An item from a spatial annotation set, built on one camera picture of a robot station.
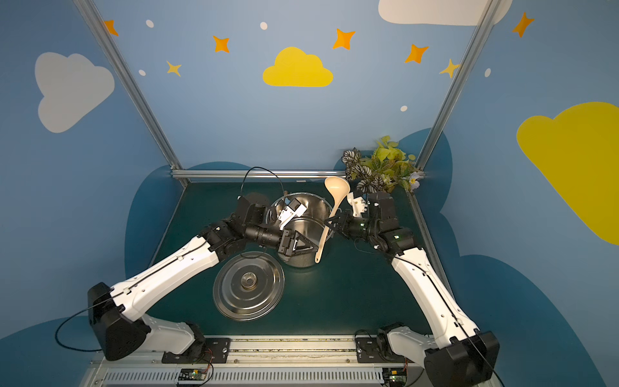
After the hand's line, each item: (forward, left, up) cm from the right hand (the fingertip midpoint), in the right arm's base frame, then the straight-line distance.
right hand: (328, 220), depth 72 cm
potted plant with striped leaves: (+33, -24, -8) cm, 42 cm away
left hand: (-10, +4, +2) cm, 11 cm away
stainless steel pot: (+17, +6, -27) cm, 33 cm away
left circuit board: (-39, +39, -29) cm, 62 cm away
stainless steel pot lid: (-12, +28, -27) cm, 40 cm away
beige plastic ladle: (+11, -3, +3) cm, 12 cm away
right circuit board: (-36, -23, -30) cm, 52 cm away
